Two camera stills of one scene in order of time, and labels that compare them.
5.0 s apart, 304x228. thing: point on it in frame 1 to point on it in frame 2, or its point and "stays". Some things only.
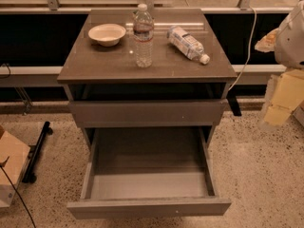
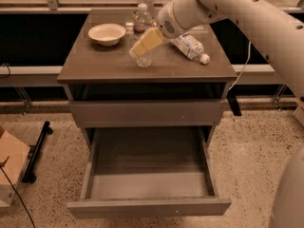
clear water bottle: [143, 24] stays
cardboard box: [13, 159] stays
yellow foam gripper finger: [288, 94] to [168, 26]
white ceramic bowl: [107, 34] stays
